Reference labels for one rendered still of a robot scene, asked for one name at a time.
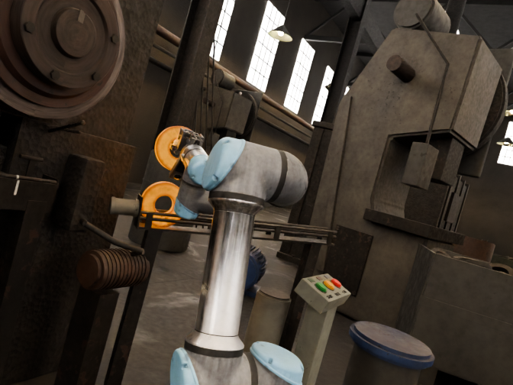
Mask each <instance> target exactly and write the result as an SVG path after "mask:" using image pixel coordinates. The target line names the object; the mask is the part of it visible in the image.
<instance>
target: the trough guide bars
mask: <svg viewBox="0 0 513 385"><path fill-rule="evenodd" d="M156 210H157V212H151V211H143V210H141V214H140V220H141V223H145V226H144V230H151V226H152V221H155V222H171V223H179V224H187V225H203V226H208V229H211V223H212V219H213V215H206V214H199V215H198V217H197V218H196V219H185V218H181V217H179V216H178V215H177V214H172V213H165V212H167V211H169V210H163V209H156ZM142 214H145V215H146V217H145V216H143V215H142ZM154 215H160V216H168V217H176V218H181V219H180V220H175V219H167V218H153V216H154ZM253 230H254V231H265V232H266V235H271V232H275V233H274V237H273V238H274V241H279V235H280V233H283V234H291V235H306V236H315V237H317V239H320V240H321V239H322V238H327V242H326V243H327V245H329V246H331V242H332V238H336V235H333V234H336V233H337V231H332V230H328V228H325V227H318V226H310V225H297V224H290V223H283V222H269V221H262V220H255V221H254V227H253Z"/></svg>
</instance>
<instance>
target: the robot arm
mask: <svg viewBox="0 0 513 385"><path fill-rule="evenodd" d="M204 139H205V138H204V137H203V136H202V134H200V135H198V134H197V133H195V132H193V131H190V130H188V129H182V128H180V131H179V134H178V137H177V139H176V140H174V142H173V143H172V144H171V145H170V149H171V150H172V151H174V154H176V155H178V156H179V158H178V159H177V161H176V162H175V164H174V166H173V168H172V169H171V171H170V172H169V178H171V179H174V180H178V181H181V184H180V187H179V191H178V194H177V197H176V203H175V206H174V212H175V213H176V214H177V215H178V216H179V217H181V218H185V219H196V218H197V217H198V215H199V213H203V214H208V215H213V219H212V223H211V233H210V238H209V242H208V252H207V257H206V262H205V270H204V276H203V281H202V289H201V295H200V300H199V304H198V313H197V319H196V323H195V330H194V331H193V332H192V333H190V334H189V335H188V336H186V339H185V344H184V348H179V349H176V350H175V351H174V352H173V357H172V360H171V366H170V385H302V377H303V373H304V367H303V364H302V362H301V361H300V360H299V358H298V357H296V356H295V355H294V354H293V353H292V352H290V351H288V350H286V349H284V348H282V347H280V346H278V345H275V344H272V343H269V342H264V341H257V342H254V343H253V344H252V346H251V347H250V352H244V344H243V342H242V341H241V340H240V338H239V336H238V332H239V326H240V316H241V310H242V305H243V299H244V289H245V284H246V278H247V268H248V263H249V257H250V247H251V241H252V236H253V227H254V221H255V216H256V215H257V214H258V213H259V212H260V211H262V210H263V209H264V208H267V207H270V206H274V207H277V208H282V207H286V206H289V205H293V204H295V203H297V202H298V201H299V200H300V199H301V198H302V197H303V195H304V194H305V192H306V189H307V187H308V175H307V172H306V169H305V167H304V166H303V164H302V162H301V161H300V160H299V159H298V158H297V157H295V156H294V155H292V154H290V153H288V152H286V151H283V150H277V149H274V148H271V147H265V146H263V145H259V144H255V143H251V142H248V141H245V140H244V139H240V140H239V139H236V138H232V137H224V138H222V139H221V140H219V141H218V142H217V143H216V145H215V146H214V147H213V148H212V150H211V153H210V154H209V156H208V155H207V154H206V153H205V151H204V149H203V148H202V145H203V140H204Z"/></svg>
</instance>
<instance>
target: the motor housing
mask: <svg viewBox="0 0 513 385"><path fill-rule="evenodd" d="M149 272H150V262H149V261H148V260H147V259H146V257H145V256H141V255H140V256H136V257H132V256H131V251H129V250H127V249H124V248H107V249H105V248H103V249H91V250H90V251H86V252H85V253H84V254H83V255H82V256H81V257H80V259H79V262H78V264H77V268H76V275H77V278H78V280H79V282H80V287H79V292H78V295H77V298H76V304H75V306H74V310H73V315H72V318H71V321H70V324H69V330H68V332H67V336H66V341H65V344H64V347H63V353H62V356H61V358H60V364H59V367H58V370H57V373H56V379H55V381H54V385H95V382H96V379H97V376H98V371H99V368H100V364H101V361H102V356H103V353H104V350H105V345H106V341H107V339H108V333H109V330H110V327H111V322H112V319H113V316H114V313H115V308H116V305H117V301H118V297H119V292H117V291H115V290H113V289H117V288H122V287H129V286H137V285H139V284H141V283H142V282H144V281H145V280H146V278H147V277H148V274H149Z"/></svg>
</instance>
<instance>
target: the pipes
mask: <svg viewBox="0 0 513 385"><path fill-rule="evenodd" d="M156 34H158V35H159V36H161V37H162V38H164V39H165V40H167V41H169V42H170V43H171V44H173V45H175V46H177V47H179V43H180V40H181V39H180V38H178V37H177V36H176V35H174V34H172V33H171V32H169V31H168V30H167V29H165V28H164V27H162V26H160V25H158V27H157V30H156ZM153 47H155V48H156V49H158V50H160V51H162V52H164V53H165V54H167V55H168V56H170V57H172V58H173V59H176V55H174V54H173V53H170V52H169V51H168V50H166V49H164V48H162V47H161V46H159V45H157V44H155V43H153ZM149 62H151V63H152V64H154V65H156V66H158V67H160V68H162V69H164V70H165V71H167V72H169V73H172V71H173V68H172V67H170V66H167V65H166V64H165V63H162V62H160V61H159V60H157V59H155V58H153V57H151V56H150V59H149ZM209 67H210V68H212V69H213V60H212V59H210V61H209ZM217 69H221V70H223V71H225V72H226V73H228V74H230V75H232V76H233V77H234V78H235V83H236V84H237V85H239V86H240V87H242V88H243V89H245V90H247V91H251V92H260V91H259V90H257V89H255V88H254V87H252V86H251V85H250V84H248V83H247V82H245V81H243V80H242V79H241V78H239V77H238V76H235V75H234V74H233V73H231V72H230V71H228V70H226V69H225V68H224V67H222V66H221V65H219V64H218V63H216V62H215V70H217ZM262 100H263V101H264V102H266V103H267V104H269V105H271V106H272V107H274V108H275V109H277V110H278V111H280V112H281V113H283V114H284V115H287V116H288V117H290V118H291V119H293V120H294V121H296V122H298V123H299V124H300V125H302V126H304V127H306V128H307V129H308V130H310V131H312V132H313V130H314V128H315V127H313V126H311V125H310V124H309V123H307V122H306V121H304V120H302V119H301V118H300V117H298V116H297V115H295V114H293V113H292V112H290V111H289V110H288V109H286V108H284V107H283V106H281V105H280V104H279V103H277V102H275V101H273V100H272V99H271V98H269V97H268V96H266V95H264V94H263V97H262ZM260 109H261V110H263V111H264V112H266V113H268V114H269V115H272V116H273V117H274V118H277V119H278V120H280V121H282V122H283V123H285V124H287V125H288V126H290V127H292V128H294V129H295V130H296V131H299V132H301V133H302V134H304V135H305V136H307V137H309V138H311V136H310V135H308V134H306V133H305V132H304V131H301V130H299V129H298V128H296V127H295V126H293V125H291V124H289V123H288V122H287V121H284V120H283V119H281V118H280V117H278V116H276V115H274V114H273V113H272V112H269V111H268V110H266V109H265V108H263V107H261V106H260ZM257 119H258V120H260V121H261V122H263V123H265V124H267V125H269V126H271V127H273V128H275V129H276V130H278V131H281V132H282V133H284V134H286V135H288V136H290V137H291V138H294V139H296V140H297V141H299V142H301V143H303V144H305V145H307V146H309V143H308V142H306V141H303V140H302V139H301V138H299V137H296V136H295V135H293V134H291V133H289V132H287V131H286V130H284V129H282V128H280V127H279V126H277V125H275V124H273V123H271V122H270V121H267V120H266V119H264V118H262V117H260V116H259V115H258V116H257Z"/></svg>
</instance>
